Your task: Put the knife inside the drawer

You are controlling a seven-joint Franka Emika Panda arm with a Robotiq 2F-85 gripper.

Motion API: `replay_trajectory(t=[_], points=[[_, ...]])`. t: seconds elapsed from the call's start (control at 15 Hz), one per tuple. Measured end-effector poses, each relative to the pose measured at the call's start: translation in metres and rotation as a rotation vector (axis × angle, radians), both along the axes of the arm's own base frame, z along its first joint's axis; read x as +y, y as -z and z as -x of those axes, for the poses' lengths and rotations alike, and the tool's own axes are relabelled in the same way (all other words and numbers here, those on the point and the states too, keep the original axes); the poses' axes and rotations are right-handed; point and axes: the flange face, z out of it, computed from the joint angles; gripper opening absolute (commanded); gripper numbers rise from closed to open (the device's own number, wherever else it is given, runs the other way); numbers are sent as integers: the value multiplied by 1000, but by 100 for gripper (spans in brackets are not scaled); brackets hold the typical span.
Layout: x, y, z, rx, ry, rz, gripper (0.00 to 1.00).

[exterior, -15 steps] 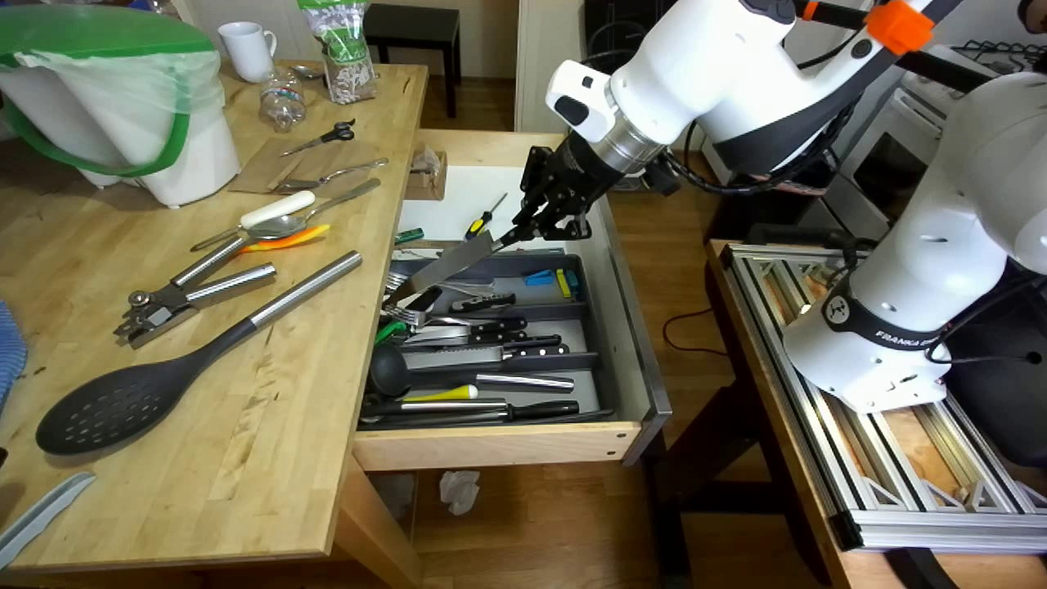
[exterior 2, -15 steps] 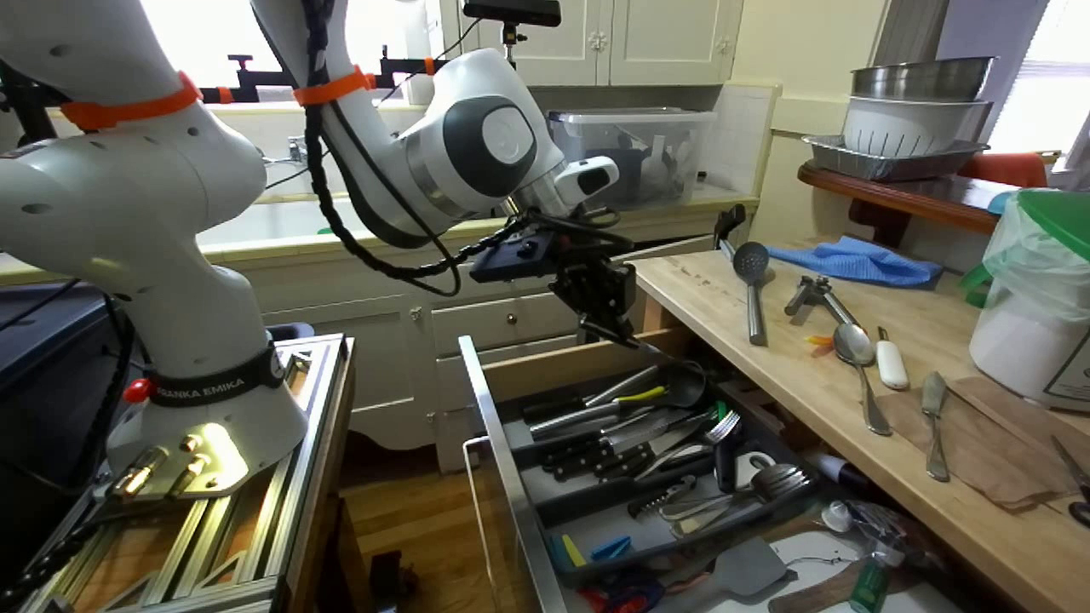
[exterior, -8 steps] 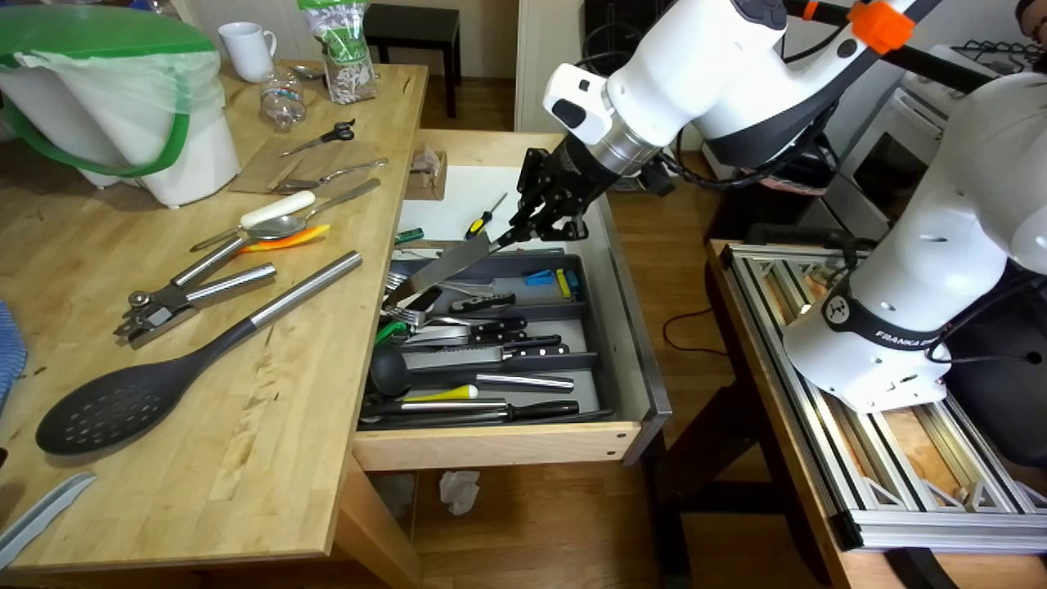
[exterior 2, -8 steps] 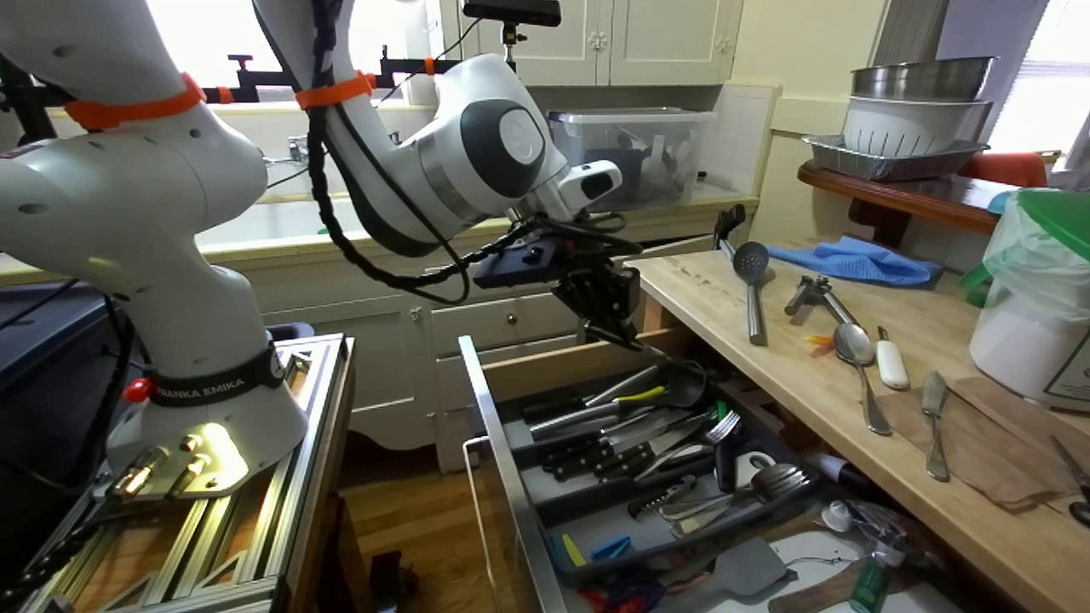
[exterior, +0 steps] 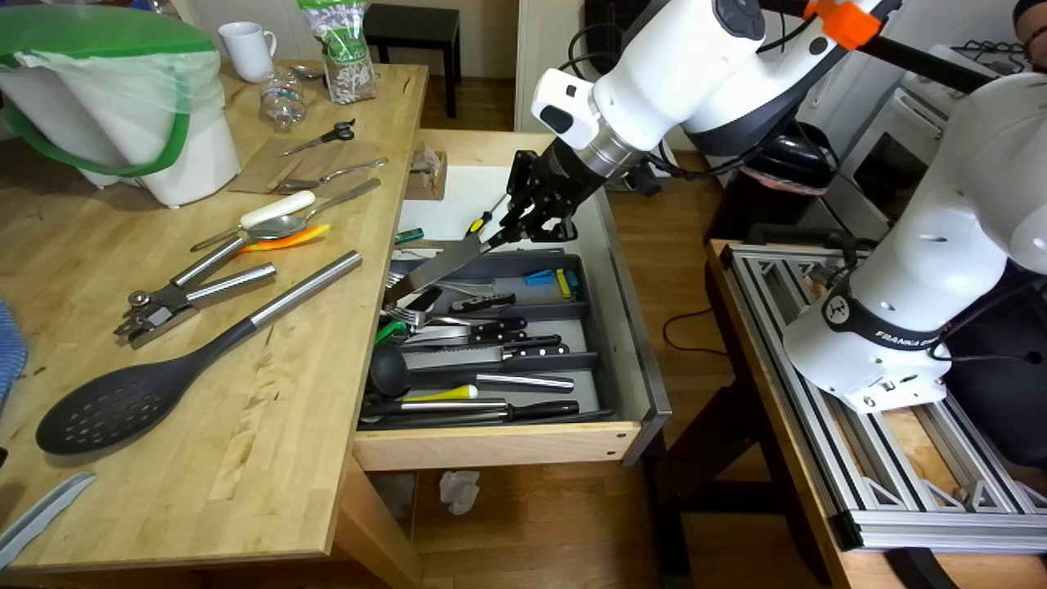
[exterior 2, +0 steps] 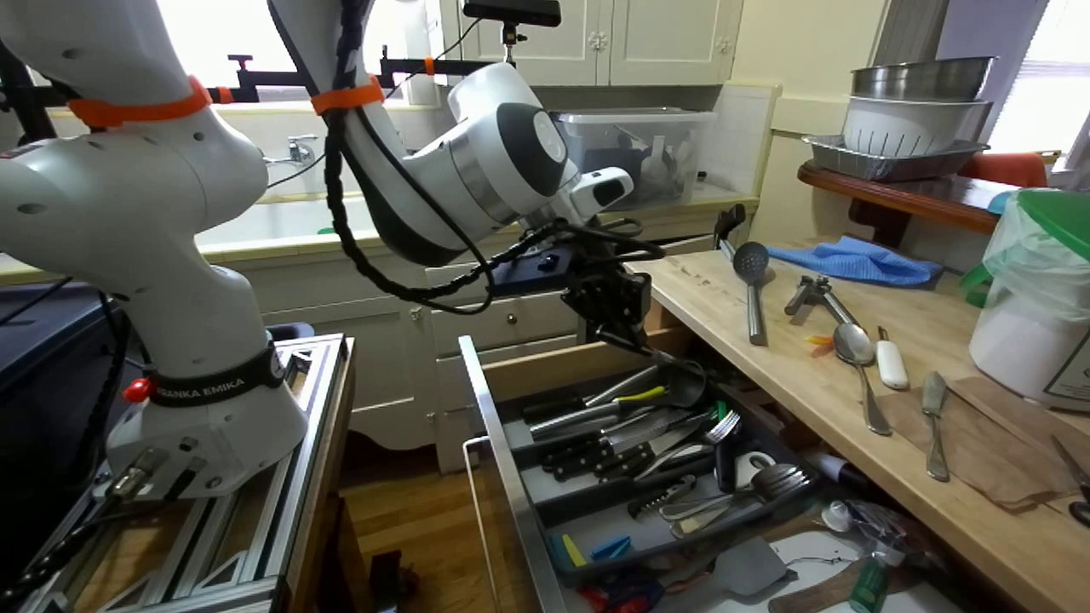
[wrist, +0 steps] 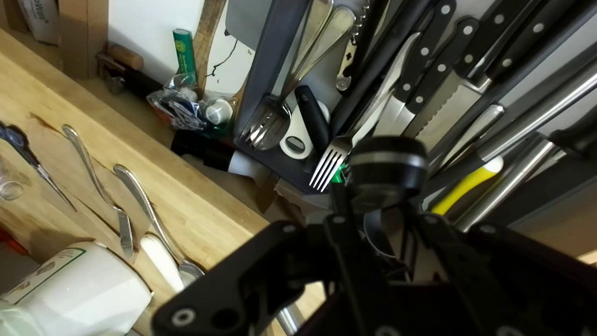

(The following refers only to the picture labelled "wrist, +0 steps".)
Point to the small glass jar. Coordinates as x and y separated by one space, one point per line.
7 184

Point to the shiny silver fork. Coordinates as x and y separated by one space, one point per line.
328 165

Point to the green tube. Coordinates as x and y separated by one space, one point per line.
182 57

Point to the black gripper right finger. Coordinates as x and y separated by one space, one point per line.
528 286

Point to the small brown box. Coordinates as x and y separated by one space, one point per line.
121 62

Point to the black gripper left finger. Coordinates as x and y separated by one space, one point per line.
248 281

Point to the wooden drawer with steel front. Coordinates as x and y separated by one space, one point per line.
141 25

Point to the steel spoon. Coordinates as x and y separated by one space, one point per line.
192 271

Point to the clear plastic bag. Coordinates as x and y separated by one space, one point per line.
186 109

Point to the gray cutlery tray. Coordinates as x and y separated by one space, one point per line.
272 49

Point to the white bucket with green rim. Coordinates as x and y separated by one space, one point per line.
74 299

